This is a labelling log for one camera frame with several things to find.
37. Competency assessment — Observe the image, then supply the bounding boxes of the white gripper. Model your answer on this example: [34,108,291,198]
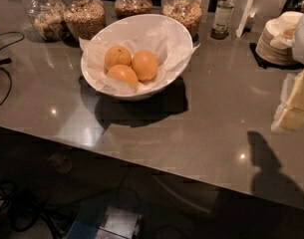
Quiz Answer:
[271,14,304,132]

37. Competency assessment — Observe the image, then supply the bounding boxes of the orange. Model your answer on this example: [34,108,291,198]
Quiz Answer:
[104,45,132,70]
[107,65,139,91]
[132,50,158,82]

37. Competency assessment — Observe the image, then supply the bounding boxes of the white ceramic bowl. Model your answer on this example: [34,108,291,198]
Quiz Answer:
[80,13,194,102]

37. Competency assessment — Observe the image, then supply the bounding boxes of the black mat under plates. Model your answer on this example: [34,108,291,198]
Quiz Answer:
[249,43,304,71]

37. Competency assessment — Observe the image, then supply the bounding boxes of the stack of white plates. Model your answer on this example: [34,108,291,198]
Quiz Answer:
[255,11,302,66]

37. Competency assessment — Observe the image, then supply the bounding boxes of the white card stand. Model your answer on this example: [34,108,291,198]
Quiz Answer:
[236,0,254,38]

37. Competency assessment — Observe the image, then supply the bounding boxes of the clear glass bottle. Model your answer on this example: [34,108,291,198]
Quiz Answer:
[210,0,235,40]

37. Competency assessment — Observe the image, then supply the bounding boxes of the white paper liner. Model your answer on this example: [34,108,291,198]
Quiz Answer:
[79,18,201,96]

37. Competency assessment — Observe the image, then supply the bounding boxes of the glass jar with cereal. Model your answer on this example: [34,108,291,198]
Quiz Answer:
[162,0,202,38]

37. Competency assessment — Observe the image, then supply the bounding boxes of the glass jar with dark granola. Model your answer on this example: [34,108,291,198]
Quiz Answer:
[114,0,152,19]

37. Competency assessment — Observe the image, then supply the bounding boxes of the glass jar with nuts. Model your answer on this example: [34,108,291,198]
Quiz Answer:
[64,0,106,41]

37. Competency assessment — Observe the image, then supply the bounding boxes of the blue and silver box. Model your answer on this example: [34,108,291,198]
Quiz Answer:
[65,206,143,239]

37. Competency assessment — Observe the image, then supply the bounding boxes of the glass jar with oats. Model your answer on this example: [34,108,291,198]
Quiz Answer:
[26,0,69,42]

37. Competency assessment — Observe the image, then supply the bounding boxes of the black cables on floor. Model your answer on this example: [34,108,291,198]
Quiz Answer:
[0,179,73,239]

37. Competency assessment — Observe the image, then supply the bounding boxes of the black cable on table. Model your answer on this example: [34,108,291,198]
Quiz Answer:
[0,31,26,113]

